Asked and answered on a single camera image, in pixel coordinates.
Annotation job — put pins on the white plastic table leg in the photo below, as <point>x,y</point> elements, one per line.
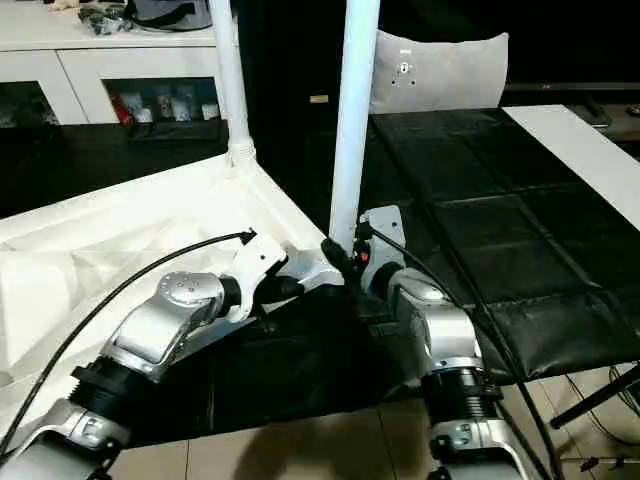
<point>352,125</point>
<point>232,85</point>

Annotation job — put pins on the white plastic table top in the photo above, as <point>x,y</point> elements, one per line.
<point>100,240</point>

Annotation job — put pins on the chrome metal chair frame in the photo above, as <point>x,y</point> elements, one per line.
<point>610,461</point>

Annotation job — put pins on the black metal table leg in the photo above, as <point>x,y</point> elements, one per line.
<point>595,400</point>

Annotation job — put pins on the white glass-door cabinet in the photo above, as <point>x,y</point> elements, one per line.
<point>50,65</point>

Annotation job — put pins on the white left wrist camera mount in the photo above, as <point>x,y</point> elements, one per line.
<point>260,260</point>

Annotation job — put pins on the black table mat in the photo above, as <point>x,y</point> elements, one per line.
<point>500,200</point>

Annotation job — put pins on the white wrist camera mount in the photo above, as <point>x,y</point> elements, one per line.
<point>385,230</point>
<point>260,260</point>

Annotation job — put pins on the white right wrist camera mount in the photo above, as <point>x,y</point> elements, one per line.
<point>385,230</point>

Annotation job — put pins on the white flat board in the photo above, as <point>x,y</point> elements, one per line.
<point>585,145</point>

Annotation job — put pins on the grey cushion with metal fittings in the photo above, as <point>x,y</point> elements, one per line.
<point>450,70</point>

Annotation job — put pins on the black box with gold label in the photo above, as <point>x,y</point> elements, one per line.
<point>290,60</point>

